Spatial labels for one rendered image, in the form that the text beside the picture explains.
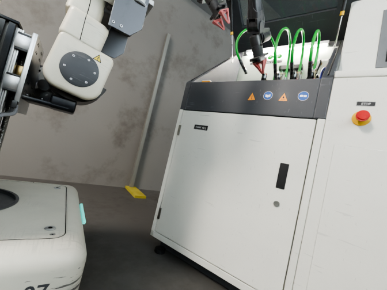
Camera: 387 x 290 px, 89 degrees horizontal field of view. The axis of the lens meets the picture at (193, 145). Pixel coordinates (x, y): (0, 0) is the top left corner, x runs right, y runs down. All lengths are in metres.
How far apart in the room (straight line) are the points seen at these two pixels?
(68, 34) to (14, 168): 1.81
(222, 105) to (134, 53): 1.74
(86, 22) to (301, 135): 0.83
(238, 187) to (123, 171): 1.76
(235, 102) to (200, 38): 2.18
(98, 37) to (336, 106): 0.84
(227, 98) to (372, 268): 0.80
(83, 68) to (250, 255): 0.90
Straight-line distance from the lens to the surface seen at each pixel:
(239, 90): 1.00
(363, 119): 0.84
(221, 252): 0.98
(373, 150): 0.86
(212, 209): 0.96
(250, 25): 1.21
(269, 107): 0.92
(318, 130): 0.87
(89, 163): 2.38
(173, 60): 2.76
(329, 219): 0.85
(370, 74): 0.94
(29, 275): 0.59
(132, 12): 0.80
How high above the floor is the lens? 0.55
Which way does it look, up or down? 3 degrees up
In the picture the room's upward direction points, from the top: 13 degrees clockwise
